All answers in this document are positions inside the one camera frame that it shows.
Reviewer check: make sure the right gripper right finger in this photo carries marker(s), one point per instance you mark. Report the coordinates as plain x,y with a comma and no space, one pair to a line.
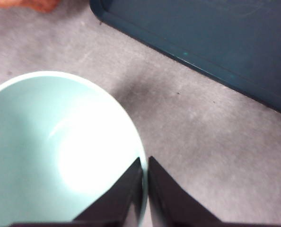
173,205

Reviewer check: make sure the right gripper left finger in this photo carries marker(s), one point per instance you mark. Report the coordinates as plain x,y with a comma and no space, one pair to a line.
116,203

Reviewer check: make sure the teal ribbed bowl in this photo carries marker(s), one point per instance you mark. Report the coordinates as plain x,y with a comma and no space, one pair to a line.
36,142

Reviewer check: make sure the dark rectangular tray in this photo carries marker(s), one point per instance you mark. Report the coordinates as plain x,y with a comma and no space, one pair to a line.
225,35

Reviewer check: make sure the brown wicker basket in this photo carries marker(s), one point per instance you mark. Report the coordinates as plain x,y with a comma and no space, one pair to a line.
36,4

